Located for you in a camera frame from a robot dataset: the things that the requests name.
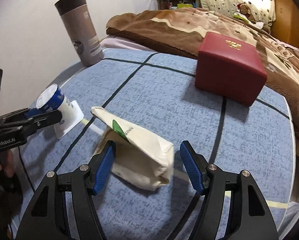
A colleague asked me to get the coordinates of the white blue yogurt cup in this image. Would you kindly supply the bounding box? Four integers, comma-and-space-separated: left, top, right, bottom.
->
36, 83, 70, 113

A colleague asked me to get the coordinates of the cream paper bag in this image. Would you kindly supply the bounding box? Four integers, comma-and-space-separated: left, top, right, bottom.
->
91, 106, 174, 191

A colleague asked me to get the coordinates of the person's left hand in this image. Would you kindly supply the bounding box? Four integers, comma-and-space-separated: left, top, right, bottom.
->
0, 150, 15, 178

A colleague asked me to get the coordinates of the blue checked table cloth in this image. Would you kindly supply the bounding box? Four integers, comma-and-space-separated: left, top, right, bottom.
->
16, 49, 296, 239

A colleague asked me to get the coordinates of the red gift box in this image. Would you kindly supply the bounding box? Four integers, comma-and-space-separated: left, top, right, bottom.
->
194, 31, 267, 107

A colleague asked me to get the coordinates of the grey thermos tumbler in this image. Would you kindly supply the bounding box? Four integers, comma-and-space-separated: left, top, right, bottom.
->
55, 0, 104, 67

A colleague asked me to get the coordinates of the brown patterned blanket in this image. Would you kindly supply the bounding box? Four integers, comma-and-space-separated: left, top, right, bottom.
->
106, 6, 299, 149

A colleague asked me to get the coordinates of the brown teddy bear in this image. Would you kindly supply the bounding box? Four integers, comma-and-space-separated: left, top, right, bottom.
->
237, 3, 256, 24

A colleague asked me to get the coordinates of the orange wooden wardrobe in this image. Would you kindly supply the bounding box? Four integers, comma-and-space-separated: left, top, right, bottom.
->
271, 0, 299, 49

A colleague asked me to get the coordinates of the white cluttered shelf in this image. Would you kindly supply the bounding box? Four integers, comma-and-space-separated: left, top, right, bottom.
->
156, 0, 202, 10

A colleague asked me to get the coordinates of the black cable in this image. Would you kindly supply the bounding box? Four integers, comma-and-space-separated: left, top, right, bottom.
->
8, 146, 36, 240

